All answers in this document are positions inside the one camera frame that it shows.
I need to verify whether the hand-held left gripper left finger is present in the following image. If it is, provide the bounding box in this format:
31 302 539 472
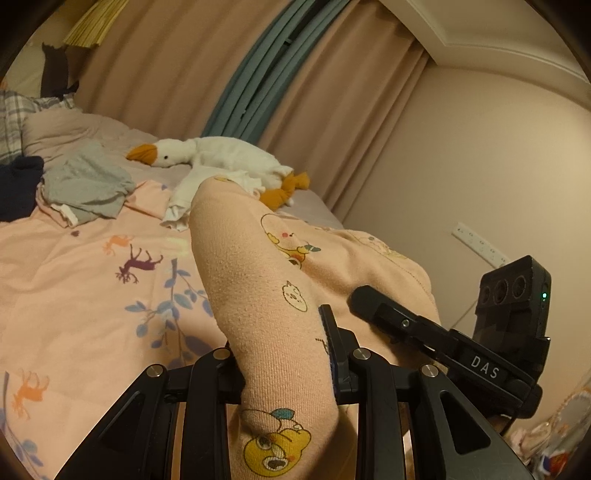
55 348 245 480

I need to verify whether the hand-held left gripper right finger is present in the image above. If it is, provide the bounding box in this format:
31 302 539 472
318 304 536 480

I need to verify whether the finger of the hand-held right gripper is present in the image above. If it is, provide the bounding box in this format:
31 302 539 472
347 285 462 371

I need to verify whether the pink duck print garment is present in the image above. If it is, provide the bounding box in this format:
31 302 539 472
189 175 441 480

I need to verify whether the colourful printed cloth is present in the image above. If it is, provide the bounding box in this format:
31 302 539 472
508 394 588 480

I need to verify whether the pink deer print bed cover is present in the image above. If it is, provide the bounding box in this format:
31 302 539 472
0 178 437 480

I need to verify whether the white goose plush toy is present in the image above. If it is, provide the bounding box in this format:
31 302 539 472
126 136 311 232

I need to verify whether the grey small garment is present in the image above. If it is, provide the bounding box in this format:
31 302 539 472
41 141 137 228

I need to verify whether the teal curtain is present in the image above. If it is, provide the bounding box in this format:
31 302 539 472
201 0 347 145

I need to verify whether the navy blue cloth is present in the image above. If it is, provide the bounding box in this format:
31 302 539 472
0 156 45 223

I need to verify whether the plaid pillow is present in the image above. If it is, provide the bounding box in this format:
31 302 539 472
0 89 77 166

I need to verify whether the black hanging cloth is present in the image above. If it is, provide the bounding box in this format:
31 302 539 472
41 42 81 99

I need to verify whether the yellow pleated cloth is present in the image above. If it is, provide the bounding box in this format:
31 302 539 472
62 0 131 48

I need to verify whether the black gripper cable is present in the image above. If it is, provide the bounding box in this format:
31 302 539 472
499 411 523 435

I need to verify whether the white wall socket strip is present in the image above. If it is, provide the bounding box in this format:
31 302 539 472
451 222 510 269

